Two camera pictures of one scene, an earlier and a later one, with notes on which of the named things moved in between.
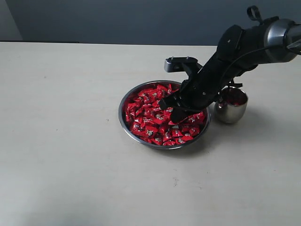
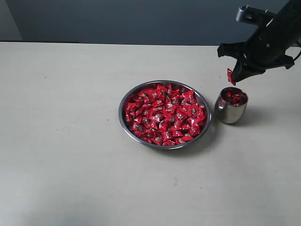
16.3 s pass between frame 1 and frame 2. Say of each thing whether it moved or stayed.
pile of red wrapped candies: stayed
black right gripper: moved
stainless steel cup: stayed
